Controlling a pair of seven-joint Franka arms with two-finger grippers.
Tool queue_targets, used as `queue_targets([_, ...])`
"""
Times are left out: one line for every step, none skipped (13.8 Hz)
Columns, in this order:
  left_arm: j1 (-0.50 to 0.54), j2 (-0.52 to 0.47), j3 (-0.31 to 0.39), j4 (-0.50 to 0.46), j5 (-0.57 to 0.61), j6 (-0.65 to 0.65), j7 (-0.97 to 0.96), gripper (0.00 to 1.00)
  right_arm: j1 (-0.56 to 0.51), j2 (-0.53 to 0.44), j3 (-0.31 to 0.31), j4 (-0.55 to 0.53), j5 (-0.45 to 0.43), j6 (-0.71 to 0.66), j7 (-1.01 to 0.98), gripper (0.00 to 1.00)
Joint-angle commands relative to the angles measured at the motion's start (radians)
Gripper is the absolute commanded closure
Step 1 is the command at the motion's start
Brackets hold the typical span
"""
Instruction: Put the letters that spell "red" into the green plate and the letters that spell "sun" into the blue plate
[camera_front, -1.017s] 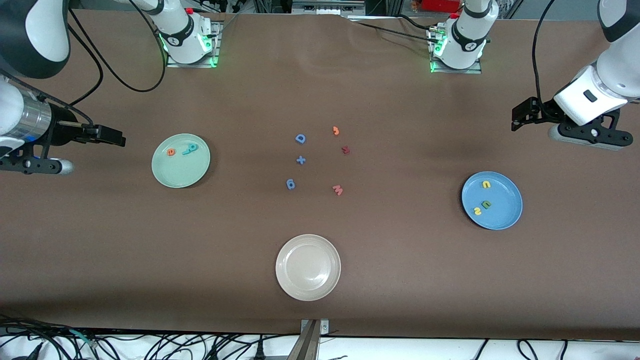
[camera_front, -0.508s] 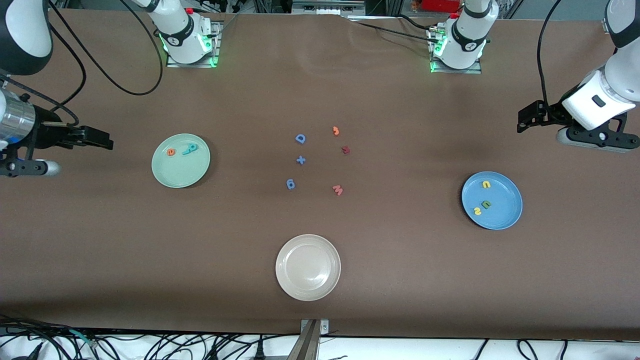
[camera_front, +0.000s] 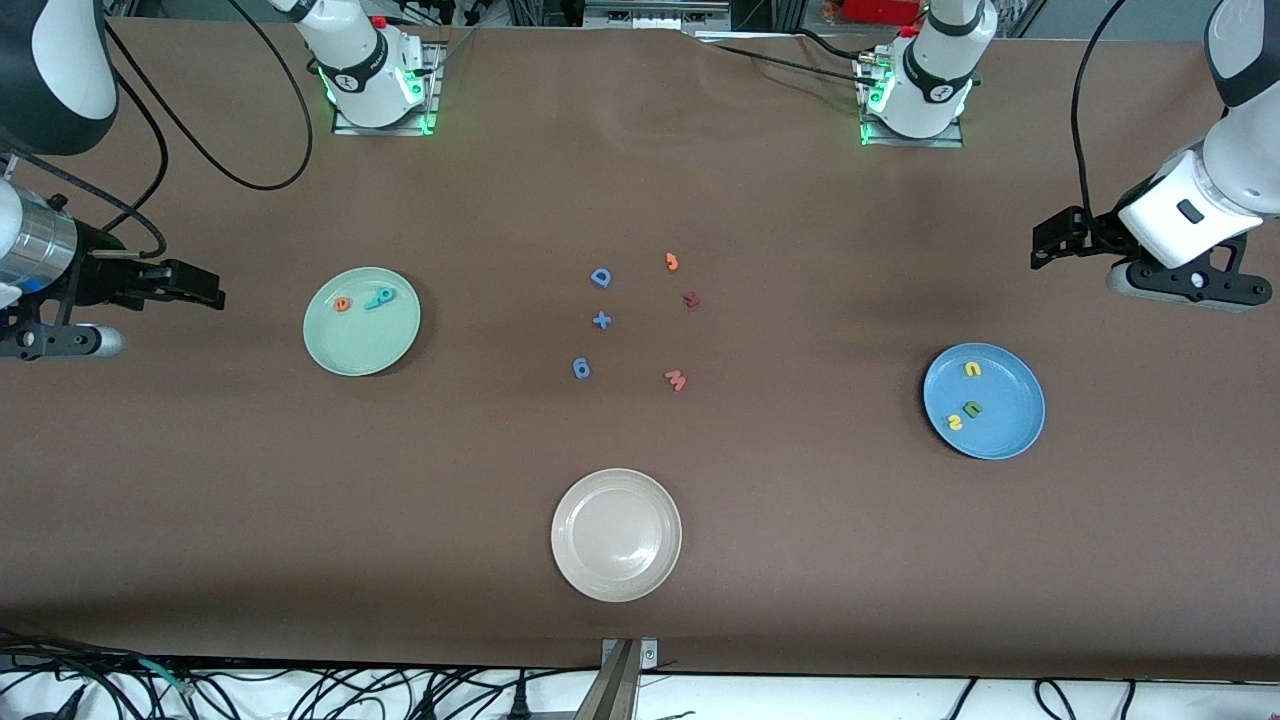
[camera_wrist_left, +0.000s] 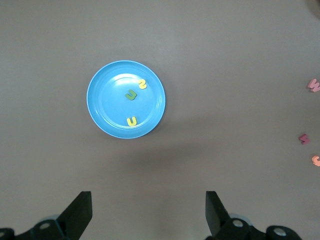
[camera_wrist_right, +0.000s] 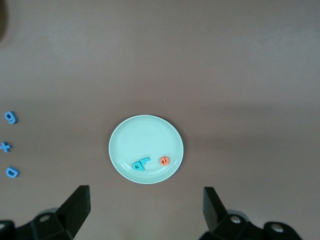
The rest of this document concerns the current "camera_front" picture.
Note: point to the aluminium profile beam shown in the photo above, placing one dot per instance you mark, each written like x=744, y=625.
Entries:
x=610, y=695

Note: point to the black power plug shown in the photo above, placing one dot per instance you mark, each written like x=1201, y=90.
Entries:
x=519, y=703

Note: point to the brown table mat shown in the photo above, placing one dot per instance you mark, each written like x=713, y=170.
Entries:
x=640, y=200

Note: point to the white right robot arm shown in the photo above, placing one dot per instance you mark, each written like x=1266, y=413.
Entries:
x=360, y=70

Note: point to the blue plate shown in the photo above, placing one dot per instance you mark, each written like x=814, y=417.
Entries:
x=1010, y=410

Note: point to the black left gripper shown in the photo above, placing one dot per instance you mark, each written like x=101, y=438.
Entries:
x=1088, y=235

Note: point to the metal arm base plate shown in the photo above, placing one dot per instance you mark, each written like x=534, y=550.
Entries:
x=385, y=130
x=915, y=142

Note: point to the light green plate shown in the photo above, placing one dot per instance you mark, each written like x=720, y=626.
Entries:
x=362, y=345

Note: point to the pink foam letter w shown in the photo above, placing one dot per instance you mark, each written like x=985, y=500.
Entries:
x=676, y=380

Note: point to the blue foam letter D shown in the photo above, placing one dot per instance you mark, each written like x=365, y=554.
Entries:
x=601, y=277

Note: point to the grey metal frame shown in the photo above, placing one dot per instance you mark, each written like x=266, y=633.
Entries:
x=655, y=12

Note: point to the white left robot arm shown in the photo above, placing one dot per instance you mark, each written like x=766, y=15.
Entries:
x=935, y=70

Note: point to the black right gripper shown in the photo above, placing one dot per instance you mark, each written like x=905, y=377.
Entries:
x=100, y=268

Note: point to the beige plate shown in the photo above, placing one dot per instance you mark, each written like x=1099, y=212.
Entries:
x=616, y=535

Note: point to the metal bracket with screw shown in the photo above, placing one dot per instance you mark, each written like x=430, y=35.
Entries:
x=648, y=655

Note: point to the red box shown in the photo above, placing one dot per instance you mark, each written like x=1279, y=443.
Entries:
x=880, y=10

